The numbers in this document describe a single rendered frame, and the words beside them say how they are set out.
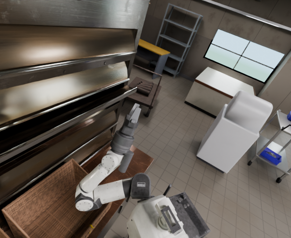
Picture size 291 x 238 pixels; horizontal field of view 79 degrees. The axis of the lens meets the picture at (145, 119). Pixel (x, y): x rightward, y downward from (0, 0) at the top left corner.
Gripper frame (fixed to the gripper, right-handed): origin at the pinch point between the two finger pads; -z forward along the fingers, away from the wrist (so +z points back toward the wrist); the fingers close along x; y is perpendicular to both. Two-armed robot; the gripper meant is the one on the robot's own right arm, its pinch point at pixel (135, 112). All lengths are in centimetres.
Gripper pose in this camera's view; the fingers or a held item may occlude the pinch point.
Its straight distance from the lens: 75.6
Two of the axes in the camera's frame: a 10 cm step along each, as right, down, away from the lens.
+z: -4.1, 9.0, 1.7
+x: 0.9, 2.3, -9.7
